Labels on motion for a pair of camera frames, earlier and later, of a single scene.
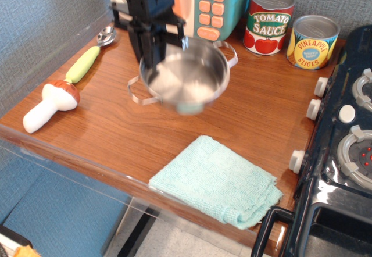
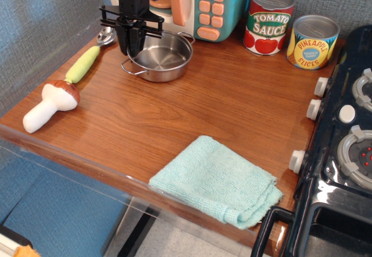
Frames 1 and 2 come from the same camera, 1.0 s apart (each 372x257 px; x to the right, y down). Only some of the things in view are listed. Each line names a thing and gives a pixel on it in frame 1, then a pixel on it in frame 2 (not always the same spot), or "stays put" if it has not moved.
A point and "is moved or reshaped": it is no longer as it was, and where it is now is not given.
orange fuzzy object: [26, 251] stays put
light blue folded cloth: [233, 188] stays put
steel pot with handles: [195, 72] is moved or reshaped
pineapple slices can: [313, 42] stays put
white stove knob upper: [320, 86] stays put
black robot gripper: [149, 4] -> [133, 7]
